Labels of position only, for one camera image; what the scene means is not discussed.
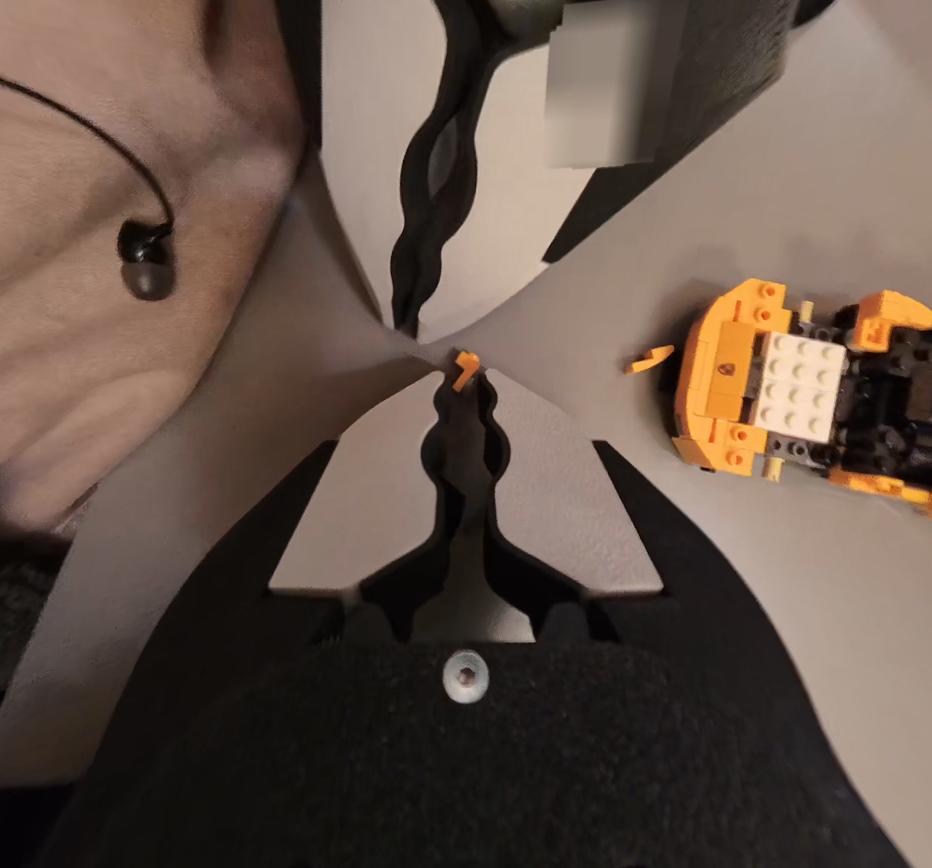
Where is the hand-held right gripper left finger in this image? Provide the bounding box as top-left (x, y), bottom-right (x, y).
top-left (269, 371), bottom-right (449, 592)

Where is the black wired earphone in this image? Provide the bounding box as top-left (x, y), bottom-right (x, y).
top-left (0, 78), bottom-right (177, 302)

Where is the beige hoodie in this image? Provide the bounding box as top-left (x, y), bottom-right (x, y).
top-left (0, 0), bottom-right (307, 534)

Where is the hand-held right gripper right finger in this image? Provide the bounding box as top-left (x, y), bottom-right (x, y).
top-left (481, 369), bottom-right (664, 596)

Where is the orange lego car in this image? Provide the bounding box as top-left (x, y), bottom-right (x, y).
top-left (673, 278), bottom-right (932, 516)

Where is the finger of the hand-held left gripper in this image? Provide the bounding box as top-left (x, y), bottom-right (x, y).
top-left (416, 45), bottom-right (599, 342)
top-left (320, 0), bottom-right (457, 335)

